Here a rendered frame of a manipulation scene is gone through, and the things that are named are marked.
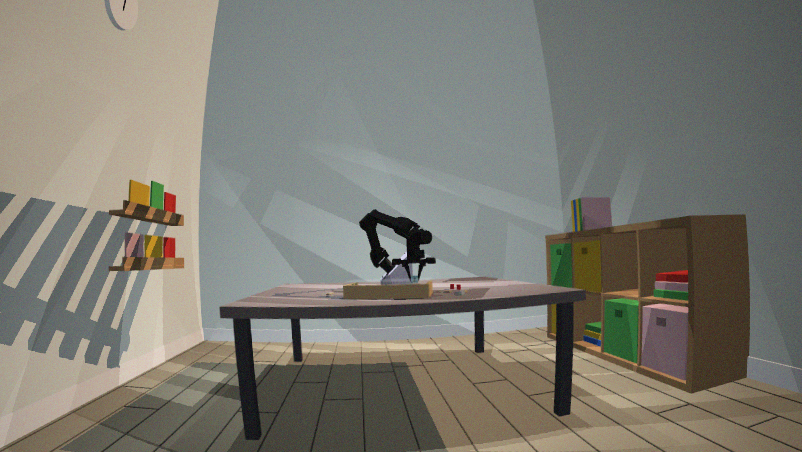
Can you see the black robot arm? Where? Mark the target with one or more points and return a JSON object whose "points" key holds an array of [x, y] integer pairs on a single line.
{"points": [[401, 226]]}

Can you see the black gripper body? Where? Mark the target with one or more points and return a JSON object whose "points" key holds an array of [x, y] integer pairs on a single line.
{"points": [[431, 260]]}

